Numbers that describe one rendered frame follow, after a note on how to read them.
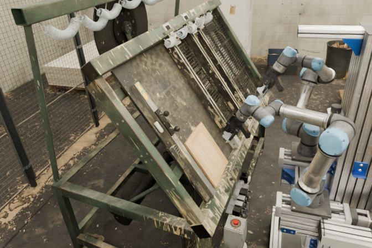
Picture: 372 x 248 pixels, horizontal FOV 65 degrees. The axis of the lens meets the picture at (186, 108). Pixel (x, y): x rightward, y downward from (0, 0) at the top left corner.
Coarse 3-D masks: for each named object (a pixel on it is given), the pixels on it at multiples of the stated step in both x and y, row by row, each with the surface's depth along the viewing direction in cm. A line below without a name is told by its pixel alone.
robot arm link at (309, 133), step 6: (300, 126) 215; (306, 126) 211; (312, 126) 211; (300, 132) 214; (306, 132) 210; (312, 132) 208; (318, 132) 209; (306, 138) 212; (312, 138) 210; (312, 144) 212
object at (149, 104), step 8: (136, 88) 189; (144, 104) 193; (152, 104) 194; (152, 112) 193; (168, 136) 197; (176, 136) 200; (176, 144) 198; (184, 152) 200; (184, 160) 202; (192, 160) 203; (192, 168) 202; (200, 176) 204; (200, 184) 206; (208, 184) 207; (208, 192) 207
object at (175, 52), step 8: (168, 24) 233; (184, 24) 224; (168, 48) 235; (176, 48) 235; (176, 56) 236; (184, 56) 240; (184, 64) 236; (184, 72) 240; (192, 72) 241; (192, 80) 240; (200, 88) 241; (200, 96) 244; (208, 96) 246; (208, 104) 245; (216, 112) 245; (224, 120) 250; (232, 144) 254
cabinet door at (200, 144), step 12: (192, 132) 221; (204, 132) 230; (192, 144) 213; (204, 144) 225; (216, 144) 237; (192, 156) 211; (204, 156) 219; (216, 156) 231; (204, 168) 214; (216, 168) 225; (216, 180) 219
